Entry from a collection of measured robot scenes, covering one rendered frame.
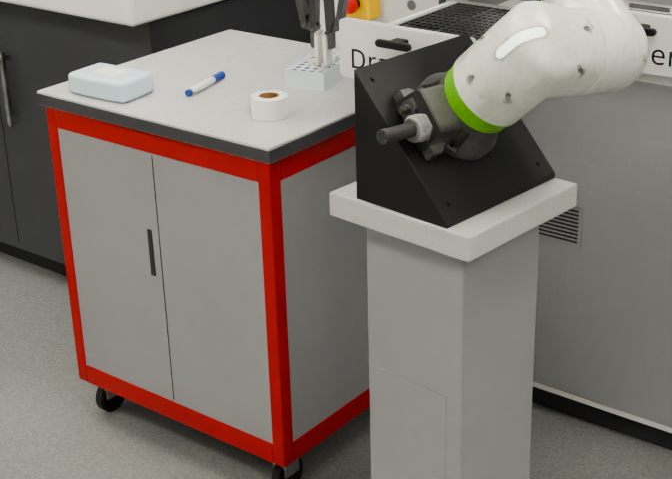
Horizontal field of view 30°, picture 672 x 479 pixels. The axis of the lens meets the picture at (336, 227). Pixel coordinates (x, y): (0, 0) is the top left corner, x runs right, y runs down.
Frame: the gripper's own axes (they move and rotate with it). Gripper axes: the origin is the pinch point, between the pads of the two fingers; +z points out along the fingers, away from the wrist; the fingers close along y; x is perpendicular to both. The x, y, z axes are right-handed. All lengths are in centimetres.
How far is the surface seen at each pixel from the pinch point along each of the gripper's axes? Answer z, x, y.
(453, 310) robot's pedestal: 23, 56, -46
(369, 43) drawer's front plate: -5.3, 11.8, -14.7
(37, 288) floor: 84, -30, 101
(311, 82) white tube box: 6.1, 3.4, 1.3
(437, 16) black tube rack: -6.2, -7.3, -21.2
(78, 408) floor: 84, 19, 55
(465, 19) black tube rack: -6.3, -6.5, -27.1
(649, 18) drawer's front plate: -8, -9, -61
